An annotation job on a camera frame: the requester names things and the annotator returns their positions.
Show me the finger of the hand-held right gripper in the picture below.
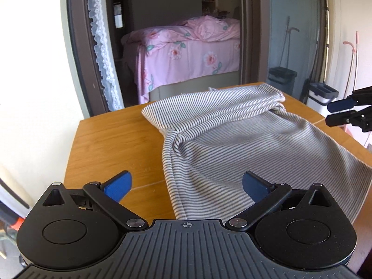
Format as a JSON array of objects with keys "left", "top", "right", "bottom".
[
  {"left": 325, "top": 109, "right": 372, "bottom": 133},
  {"left": 327, "top": 86, "right": 372, "bottom": 113}
]

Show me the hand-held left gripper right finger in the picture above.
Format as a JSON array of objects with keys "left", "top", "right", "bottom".
[{"left": 226, "top": 171, "right": 331, "bottom": 233}]

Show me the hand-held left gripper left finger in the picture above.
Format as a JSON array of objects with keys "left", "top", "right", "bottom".
[{"left": 42, "top": 170, "right": 148, "bottom": 232}]

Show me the grey striped garment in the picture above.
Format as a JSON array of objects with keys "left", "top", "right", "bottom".
[{"left": 141, "top": 83, "right": 372, "bottom": 224}]

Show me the white bin with dark lid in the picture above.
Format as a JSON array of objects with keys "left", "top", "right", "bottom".
[{"left": 307, "top": 83, "right": 339, "bottom": 114}]

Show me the dark mop pole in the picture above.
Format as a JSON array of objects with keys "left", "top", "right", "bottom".
[{"left": 302, "top": 28, "right": 321, "bottom": 103}]

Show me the dark trash bin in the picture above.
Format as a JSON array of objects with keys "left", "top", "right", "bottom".
[{"left": 268, "top": 67, "right": 297, "bottom": 96}]

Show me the beige bed base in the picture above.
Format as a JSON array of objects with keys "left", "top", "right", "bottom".
[{"left": 148, "top": 70, "right": 242, "bottom": 104}]

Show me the white lace curtain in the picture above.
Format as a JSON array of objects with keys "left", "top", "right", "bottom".
[{"left": 86, "top": 0, "right": 124, "bottom": 111}]

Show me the bed with pink floral bedding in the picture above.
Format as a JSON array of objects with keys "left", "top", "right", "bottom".
[{"left": 120, "top": 16, "right": 242, "bottom": 97}]

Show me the grey broom handle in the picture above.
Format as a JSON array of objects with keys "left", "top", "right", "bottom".
[{"left": 280, "top": 16, "right": 300, "bottom": 69}]

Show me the brown door frame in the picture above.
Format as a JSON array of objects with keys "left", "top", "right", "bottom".
[{"left": 66, "top": 0, "right": 271, "bottom": 117}]

